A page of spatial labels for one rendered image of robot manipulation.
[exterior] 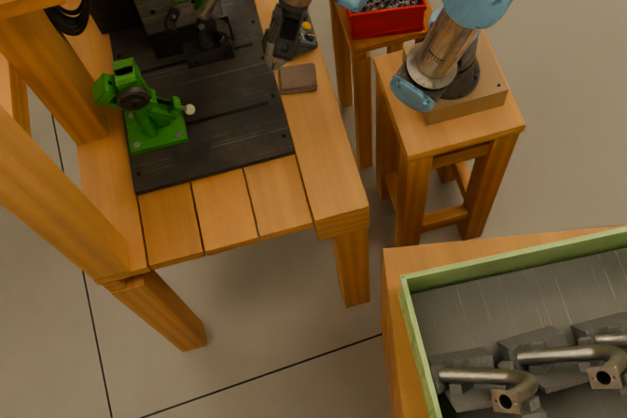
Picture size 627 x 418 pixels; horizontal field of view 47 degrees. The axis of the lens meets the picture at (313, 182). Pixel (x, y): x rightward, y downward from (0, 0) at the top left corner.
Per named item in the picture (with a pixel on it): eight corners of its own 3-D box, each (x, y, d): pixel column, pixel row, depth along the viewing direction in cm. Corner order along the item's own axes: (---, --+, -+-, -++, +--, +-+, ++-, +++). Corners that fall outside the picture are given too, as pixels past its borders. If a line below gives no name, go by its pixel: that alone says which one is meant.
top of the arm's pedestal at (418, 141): (481, 36, 204) (483, 28, 200) (523, 132, 191) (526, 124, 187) (372, 64, 203) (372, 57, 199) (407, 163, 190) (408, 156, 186)
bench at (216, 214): (277, -16, 320) (244, -190, 240) (370, 301, 258) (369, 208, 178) (124, 23, 318) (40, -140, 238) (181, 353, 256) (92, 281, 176)
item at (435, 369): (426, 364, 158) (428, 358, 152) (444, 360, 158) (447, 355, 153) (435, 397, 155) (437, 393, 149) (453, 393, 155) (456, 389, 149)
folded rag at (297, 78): (280, 95, 191) (278, 90, 188) (278, 70, 194) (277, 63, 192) (317, 91, 190) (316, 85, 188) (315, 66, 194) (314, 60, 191)
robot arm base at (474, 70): (465, 43, 190) (467, 20, 181) (489, 88, 184) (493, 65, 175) (411, 62, 190) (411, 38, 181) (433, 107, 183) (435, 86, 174)
